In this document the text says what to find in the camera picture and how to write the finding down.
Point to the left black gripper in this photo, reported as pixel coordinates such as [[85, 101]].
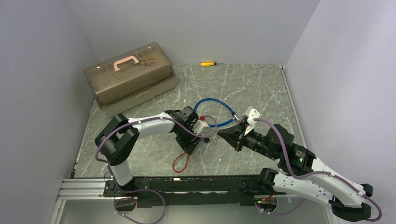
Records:
[[188, 146]]

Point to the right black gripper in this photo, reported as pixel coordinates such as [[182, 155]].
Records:
[[235, 136]]

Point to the red cable lock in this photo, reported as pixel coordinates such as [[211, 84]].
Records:
[[177, 165]]

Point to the silver key bunch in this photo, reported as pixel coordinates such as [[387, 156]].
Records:
[[214, 137]]

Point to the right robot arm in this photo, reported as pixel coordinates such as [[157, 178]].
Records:
[[301, 173]]

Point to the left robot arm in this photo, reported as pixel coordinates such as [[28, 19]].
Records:
[[116, 141]]

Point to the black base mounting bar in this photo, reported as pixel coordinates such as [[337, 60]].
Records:
[[243, 190]]

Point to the brown translucent tool box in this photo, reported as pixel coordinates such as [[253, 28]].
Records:
[[131, 79]]

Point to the blue cable lock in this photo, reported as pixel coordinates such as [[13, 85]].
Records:
[[224, 114]]

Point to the yellow handled screwdriver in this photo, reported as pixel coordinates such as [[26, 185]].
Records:
[[208, 64]]

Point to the aluminium frame rail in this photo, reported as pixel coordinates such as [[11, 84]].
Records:
[[101, 188]]

